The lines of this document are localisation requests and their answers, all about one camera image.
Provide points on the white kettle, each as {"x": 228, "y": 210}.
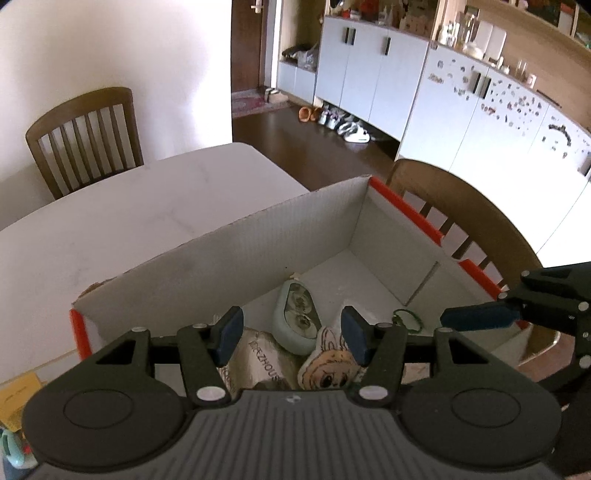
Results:
{"x": 473, "y": 50}

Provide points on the patterned doormat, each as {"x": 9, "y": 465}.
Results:
{"x": 256, "y": 104}

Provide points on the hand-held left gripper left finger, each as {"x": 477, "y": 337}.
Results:
{"x": 229, "y": 334}

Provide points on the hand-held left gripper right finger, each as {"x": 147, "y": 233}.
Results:
{"x": 353, "y": 334}

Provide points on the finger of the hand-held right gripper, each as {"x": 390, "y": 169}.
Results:
{"x": 558, "y": 279}
{"x": 480, "y": 316}

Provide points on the yellow box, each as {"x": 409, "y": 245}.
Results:
{"x": 18, "y": 399}

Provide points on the white slippers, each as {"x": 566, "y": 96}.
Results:
{"x": 276, "y": 96}

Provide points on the white wall cabinet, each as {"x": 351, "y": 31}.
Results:
{"x": 364, "y": 69}

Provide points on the red cardboard box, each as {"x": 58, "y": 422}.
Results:
{"x": 258, "y": 244}

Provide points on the wooden chair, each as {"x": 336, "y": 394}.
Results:
{"x": 83, "y": 110}
{"x": 461, "y": 203}

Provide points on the beige printed pouch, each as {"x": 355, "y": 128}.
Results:
{"x": 263, "y": 364}

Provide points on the row of shoes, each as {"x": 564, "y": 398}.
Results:
{"x": 346, "y": 124}

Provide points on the orange slippers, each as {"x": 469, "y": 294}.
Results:
{"x": 308, "y": 114}

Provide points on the bags in cabinet niche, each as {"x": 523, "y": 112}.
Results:
{"x": 300, "y": 56}

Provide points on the white cabinet with stickers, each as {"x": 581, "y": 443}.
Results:
{"x": 498, "y": 138}

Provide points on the mint green case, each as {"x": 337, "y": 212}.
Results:
{"x": 295, "y": 314}

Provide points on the brown door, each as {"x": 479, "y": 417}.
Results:
{"x": 247, "y": 46}

